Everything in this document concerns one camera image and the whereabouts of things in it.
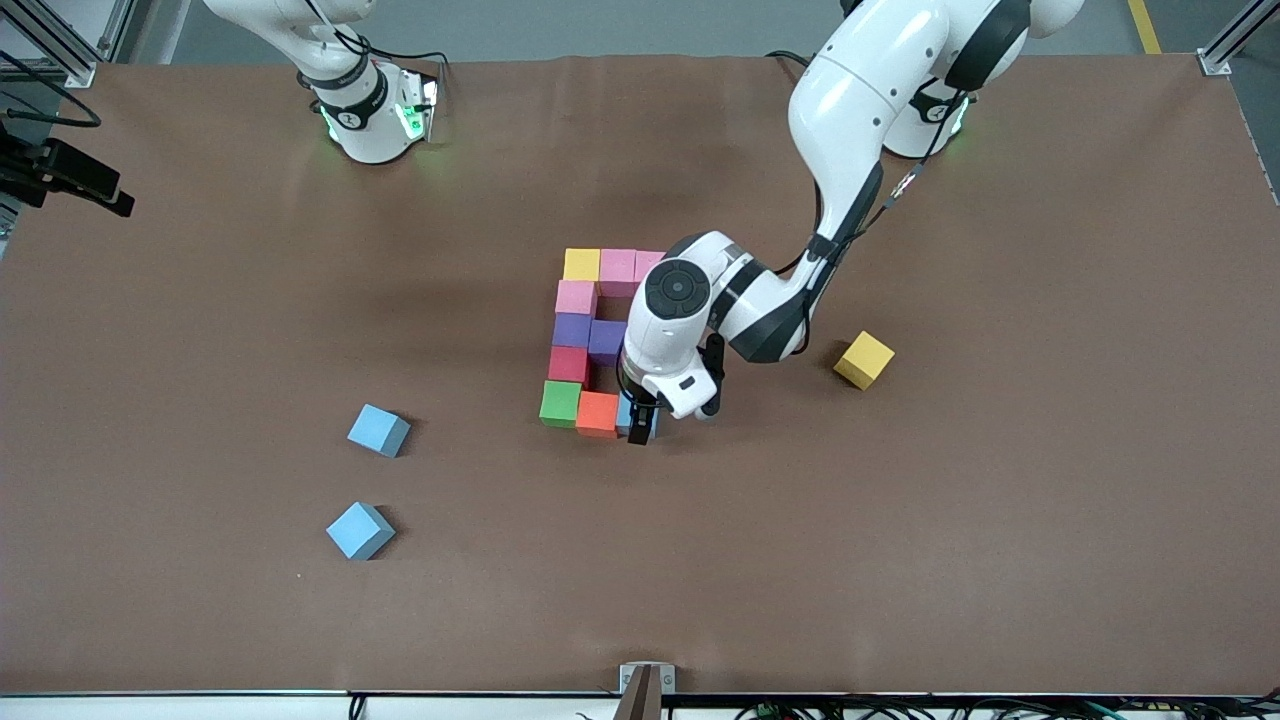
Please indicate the blue foam cube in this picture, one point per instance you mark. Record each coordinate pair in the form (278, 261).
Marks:
(622, 415)
(358, 530)
(378, 430)

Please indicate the red foam cube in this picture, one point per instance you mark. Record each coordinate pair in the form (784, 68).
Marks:
(568, 364)

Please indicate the yellow foam cube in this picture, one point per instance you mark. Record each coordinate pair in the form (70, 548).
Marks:
(864, 359)
(582, 265)

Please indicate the orange foam cube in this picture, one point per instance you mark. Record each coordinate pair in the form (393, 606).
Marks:
(597, 413)

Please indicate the aluminium frame post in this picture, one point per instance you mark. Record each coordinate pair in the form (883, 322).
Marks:
(80, 75)
(1213, 62)

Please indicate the pink foam cube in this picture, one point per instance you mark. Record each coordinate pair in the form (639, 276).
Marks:
(648, 262)
(617, 273)
(576, 298)

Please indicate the green foam cube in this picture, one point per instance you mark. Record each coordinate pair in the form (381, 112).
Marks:
(560, 403)

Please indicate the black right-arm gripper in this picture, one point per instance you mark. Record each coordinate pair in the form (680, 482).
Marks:
(12, 163)

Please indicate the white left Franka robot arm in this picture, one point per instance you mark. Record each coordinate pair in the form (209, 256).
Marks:
(860, 100)

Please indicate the purple foam cube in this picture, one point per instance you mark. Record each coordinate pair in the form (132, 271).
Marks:
(570, 330)
(605, 340)

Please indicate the white table edge rail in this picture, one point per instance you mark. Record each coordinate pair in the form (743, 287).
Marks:
(200, 708)

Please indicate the brown table cover sheet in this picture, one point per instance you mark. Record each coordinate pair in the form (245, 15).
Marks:
(640, 560)

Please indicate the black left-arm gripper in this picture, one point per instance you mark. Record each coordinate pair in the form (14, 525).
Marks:
(642, 416)

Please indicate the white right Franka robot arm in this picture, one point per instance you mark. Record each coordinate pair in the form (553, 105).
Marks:
(360, 110)

